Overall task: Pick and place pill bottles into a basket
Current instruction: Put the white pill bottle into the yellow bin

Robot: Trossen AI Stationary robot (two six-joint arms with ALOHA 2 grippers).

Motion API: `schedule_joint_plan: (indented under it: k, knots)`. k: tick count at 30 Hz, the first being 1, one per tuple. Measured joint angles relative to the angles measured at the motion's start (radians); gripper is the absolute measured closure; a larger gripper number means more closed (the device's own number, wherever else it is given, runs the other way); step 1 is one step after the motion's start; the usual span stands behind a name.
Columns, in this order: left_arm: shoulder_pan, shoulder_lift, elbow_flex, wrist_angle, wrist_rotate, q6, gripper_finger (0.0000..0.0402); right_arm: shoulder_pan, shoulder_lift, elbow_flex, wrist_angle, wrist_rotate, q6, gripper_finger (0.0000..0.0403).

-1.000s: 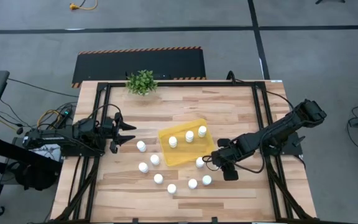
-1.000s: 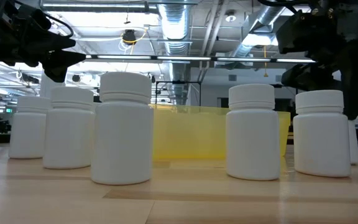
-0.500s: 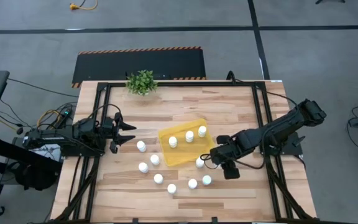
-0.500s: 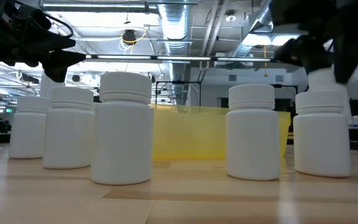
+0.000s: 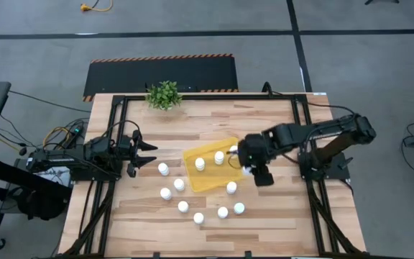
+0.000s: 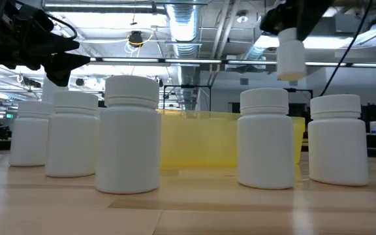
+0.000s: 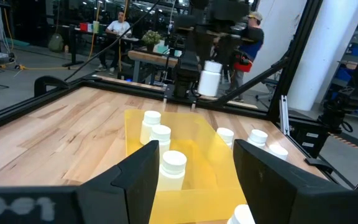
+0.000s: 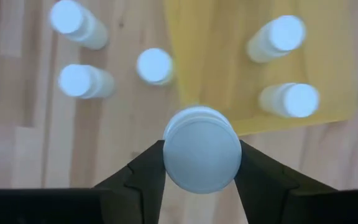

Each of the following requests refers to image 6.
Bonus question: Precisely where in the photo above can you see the black background station frame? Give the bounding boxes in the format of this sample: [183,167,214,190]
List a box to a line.
[287,87,314,115]
[163,84,213,112]

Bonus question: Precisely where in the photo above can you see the black ceiling-mounted camera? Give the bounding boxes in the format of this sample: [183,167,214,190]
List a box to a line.
[128,30,144,48]

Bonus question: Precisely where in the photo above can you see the white building column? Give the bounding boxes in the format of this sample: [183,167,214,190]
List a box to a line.
[42,75,69,102]

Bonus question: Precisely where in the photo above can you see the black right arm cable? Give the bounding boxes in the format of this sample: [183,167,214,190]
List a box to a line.
[319,0,375,98]

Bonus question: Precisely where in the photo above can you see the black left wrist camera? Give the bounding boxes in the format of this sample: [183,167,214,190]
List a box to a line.
[0,0,50,35]

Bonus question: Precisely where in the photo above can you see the silver spiral ventilation duct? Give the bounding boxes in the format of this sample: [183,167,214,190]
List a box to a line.
[242,32,279,62]
[165,0,204,111]

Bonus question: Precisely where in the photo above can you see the yellow translucent plastic basket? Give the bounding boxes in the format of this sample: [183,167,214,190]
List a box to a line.
[157,109,306,170]

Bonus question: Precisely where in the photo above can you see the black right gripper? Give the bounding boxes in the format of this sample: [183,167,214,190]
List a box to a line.
[260,0,335,42]

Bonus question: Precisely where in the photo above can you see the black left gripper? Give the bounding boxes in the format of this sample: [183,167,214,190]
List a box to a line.
[0,18,91,87]

